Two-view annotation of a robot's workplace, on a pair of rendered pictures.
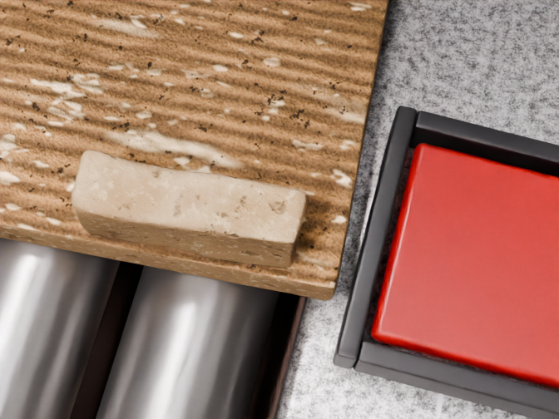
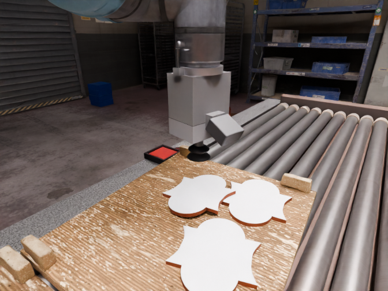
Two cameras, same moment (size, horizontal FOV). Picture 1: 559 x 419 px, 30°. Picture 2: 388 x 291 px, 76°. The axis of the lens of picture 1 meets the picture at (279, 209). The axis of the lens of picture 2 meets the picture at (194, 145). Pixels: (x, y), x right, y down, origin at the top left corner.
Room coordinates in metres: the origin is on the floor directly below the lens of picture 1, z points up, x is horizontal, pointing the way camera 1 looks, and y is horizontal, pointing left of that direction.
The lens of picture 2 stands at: (0.60, 0.30, 1.23)
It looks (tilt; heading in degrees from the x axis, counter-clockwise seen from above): 24 degrees down; 207
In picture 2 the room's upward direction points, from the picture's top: straight up
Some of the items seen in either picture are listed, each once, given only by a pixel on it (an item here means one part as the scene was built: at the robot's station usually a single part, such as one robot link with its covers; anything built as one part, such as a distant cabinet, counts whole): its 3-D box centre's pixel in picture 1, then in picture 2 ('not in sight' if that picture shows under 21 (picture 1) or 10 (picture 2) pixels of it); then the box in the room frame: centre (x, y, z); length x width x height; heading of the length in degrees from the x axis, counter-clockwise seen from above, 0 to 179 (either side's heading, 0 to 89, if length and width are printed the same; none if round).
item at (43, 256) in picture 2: not in sight; (37, 250); (0.47, -0.02, 0.95); 0.06 x 0.02 x 0.03; 84
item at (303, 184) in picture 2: not in sight; (296, 182); (0.11, 0.29, 0.95); 0.06 x 0.02 x 0.03; 84
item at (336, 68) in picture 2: not in sight; (330, 67); (-4.33, 0.39, 0.72); 0.50 x 0.38 x 0.16; 76
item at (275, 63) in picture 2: not in sight; (277, 63); (-4.41, -0.49, 0.74); 0.44 x 0.36 x 0.20; 69
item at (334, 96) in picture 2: not in sight; (319, 94); (-4.33, 0.30, 0.25); 0.62 x 0.42 x 0.22; 90
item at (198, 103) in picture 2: not in sight; (207, 103); (0.24, 0.14, 1.13); 0.12 x 0.09 x 0.16; 68
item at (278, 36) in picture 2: not in sight; (284, 36); (-4.44, -0.42, 1.20); 0.36 x 0.28 x 0.22; 71
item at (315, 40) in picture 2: not in sight; (328, 40); (-4.29, 0.28, 1.14); 0.50 x 0.38 x 0.11; 92
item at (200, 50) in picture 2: not in sight; (198, 49); (0.24, 0.12, 1.21); 0.08 x 0.08 x 0.05
